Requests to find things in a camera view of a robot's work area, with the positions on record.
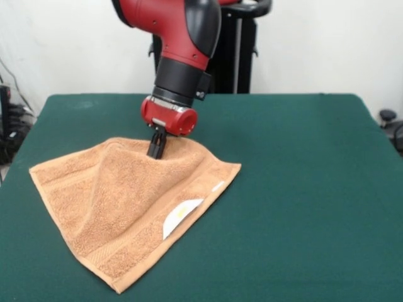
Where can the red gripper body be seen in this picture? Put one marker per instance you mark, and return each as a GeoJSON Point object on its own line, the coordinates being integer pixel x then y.
{"type": "Point", "coordinates": [167, 118]}

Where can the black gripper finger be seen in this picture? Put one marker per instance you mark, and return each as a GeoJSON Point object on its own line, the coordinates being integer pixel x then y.
{"type": "Point", "coordinates": [160, 146]}
{"type": "Point", "coordinates": [153, 143]}

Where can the tan terry towel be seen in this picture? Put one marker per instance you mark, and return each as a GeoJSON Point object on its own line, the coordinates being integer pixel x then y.
{"type": "Point", "coordinates": [126, 204]}

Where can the red robot base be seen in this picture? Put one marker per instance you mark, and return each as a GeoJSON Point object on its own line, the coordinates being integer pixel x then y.
{"type": "Point", "coordinates": [230, 1]}

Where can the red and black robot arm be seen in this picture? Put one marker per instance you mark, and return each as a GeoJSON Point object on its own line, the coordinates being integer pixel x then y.
{"type": "Point", "coordinates": [179, 47]}

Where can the black box with red light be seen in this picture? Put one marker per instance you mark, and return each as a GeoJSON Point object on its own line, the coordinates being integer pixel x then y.
{"type": "Point", "coordinates": [4, 107]}

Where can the dark green table cloth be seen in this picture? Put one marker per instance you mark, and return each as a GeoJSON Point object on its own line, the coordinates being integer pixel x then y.
{"type": "Point", "coordinates": [315, 220]}

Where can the black chair base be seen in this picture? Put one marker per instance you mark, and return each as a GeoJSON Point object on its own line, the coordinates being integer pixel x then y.
{"type": "Point", "coordinates": [388, 114]}

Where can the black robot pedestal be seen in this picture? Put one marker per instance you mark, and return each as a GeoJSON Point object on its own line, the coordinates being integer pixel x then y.
{"type": "Point", "coordinates": [236, 63]}

